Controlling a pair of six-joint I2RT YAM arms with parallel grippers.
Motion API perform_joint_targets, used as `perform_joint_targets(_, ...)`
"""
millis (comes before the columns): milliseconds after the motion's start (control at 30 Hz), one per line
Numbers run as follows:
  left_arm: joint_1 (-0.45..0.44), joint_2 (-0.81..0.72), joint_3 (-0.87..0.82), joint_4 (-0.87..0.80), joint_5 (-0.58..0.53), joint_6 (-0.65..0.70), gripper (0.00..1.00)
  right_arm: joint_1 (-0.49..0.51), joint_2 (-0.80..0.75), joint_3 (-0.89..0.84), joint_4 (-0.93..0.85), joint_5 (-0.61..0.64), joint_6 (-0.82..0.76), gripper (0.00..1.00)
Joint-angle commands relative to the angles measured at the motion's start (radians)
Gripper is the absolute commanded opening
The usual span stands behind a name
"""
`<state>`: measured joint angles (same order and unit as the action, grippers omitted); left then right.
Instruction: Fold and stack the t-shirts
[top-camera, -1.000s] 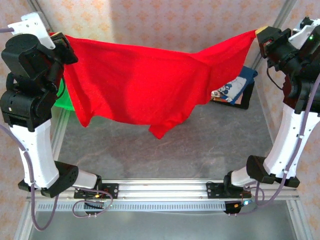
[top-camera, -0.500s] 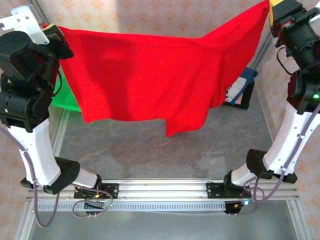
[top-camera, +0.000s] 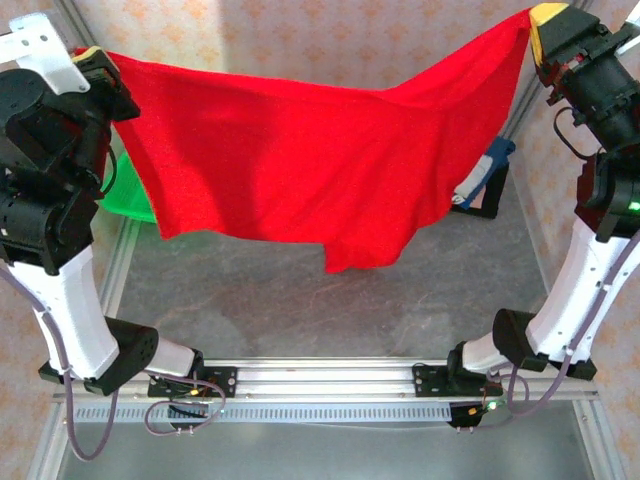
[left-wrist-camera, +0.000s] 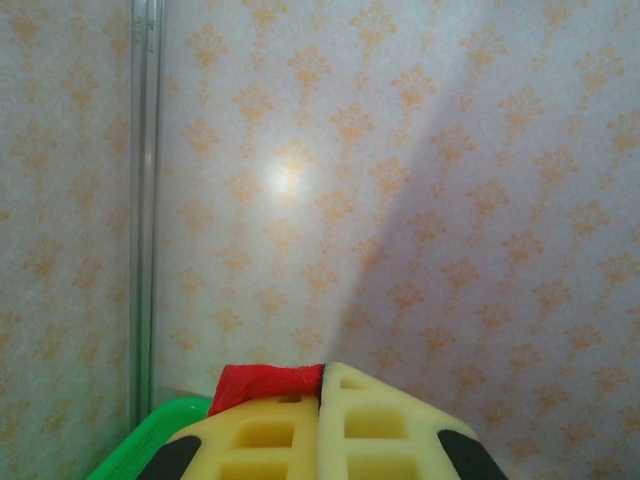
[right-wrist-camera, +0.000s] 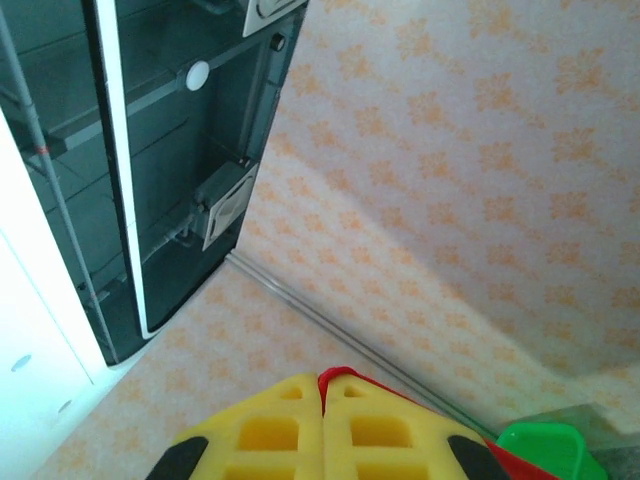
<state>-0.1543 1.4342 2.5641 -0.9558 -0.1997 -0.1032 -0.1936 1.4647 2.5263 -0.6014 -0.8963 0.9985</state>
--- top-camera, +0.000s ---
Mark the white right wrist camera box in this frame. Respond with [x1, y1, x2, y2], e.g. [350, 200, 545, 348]
[619, 7, 640, 57]

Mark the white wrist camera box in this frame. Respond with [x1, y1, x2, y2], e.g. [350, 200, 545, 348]
[619, 7, 640, 57]
[0, 13, 92, 95]

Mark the slotted grey cable duct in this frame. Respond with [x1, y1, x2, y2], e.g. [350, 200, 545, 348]
[74, 402, 454, 424]

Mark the red printed t-shirt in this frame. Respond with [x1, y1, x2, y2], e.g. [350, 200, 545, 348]
[74, 7, 534, 275]

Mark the aluminium table edge rail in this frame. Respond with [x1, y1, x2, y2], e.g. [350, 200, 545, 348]
[514, 199, 629, 480]

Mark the navy cartoon print t-shirt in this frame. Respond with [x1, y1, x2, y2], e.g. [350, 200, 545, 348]
[453, 137, 517, 206]

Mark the black t-shirt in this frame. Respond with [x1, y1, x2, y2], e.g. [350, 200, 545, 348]
[447, 160, 512, 221]

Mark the green plastic basket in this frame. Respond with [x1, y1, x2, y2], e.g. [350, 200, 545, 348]
[99, 149, 159, 226]

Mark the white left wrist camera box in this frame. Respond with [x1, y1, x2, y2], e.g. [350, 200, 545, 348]
[0, 13, 92, 95]

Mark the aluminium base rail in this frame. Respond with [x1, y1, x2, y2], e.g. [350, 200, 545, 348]
[51, 357, 600, 404]

